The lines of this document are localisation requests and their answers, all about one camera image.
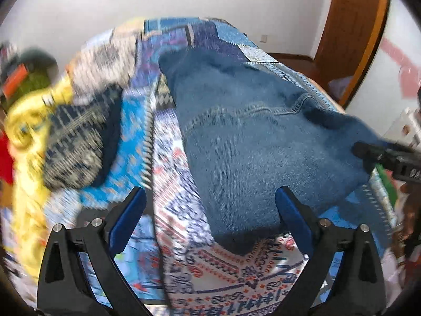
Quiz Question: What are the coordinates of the red plush toy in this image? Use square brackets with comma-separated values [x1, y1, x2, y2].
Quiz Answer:
[0, 131, 16, 185]

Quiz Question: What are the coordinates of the green cloth covered pile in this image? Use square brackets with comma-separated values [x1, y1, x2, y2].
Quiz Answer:
[0, 48, 60, 107]

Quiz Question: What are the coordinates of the navy patterned cloth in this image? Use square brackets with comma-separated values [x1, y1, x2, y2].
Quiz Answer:
[42, 85, 123, 190]

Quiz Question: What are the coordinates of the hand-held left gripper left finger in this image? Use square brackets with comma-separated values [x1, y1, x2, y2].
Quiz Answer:
[37, 186, 152, 316]

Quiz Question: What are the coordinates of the lilac cloth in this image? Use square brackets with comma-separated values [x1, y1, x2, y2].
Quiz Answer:
[328, 76, 353, 103]

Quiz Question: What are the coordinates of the orange box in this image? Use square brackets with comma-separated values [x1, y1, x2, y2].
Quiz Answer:
[3, 65, 29, 95]

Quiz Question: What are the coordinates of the blue patchwork bed blanket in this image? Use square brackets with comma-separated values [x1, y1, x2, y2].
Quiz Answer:
[43, 16, 397, 316]

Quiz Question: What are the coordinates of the brown wooden door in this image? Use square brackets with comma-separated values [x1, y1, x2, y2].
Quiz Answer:
[313, 0, 393, 106]

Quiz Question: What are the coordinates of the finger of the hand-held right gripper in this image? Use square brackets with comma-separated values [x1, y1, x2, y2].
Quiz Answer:
[375, 154, 421, 184]
[352, 141, 421, 160]

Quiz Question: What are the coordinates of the yellow printed blanket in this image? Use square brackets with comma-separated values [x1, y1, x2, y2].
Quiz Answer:
[6, 72, 77, 280]

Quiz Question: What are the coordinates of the blue denim jacket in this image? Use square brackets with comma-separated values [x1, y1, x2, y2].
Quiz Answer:
[159, 48, 393, 256]

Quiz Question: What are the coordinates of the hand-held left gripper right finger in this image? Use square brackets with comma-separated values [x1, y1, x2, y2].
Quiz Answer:
[274, 186, 386, 316]

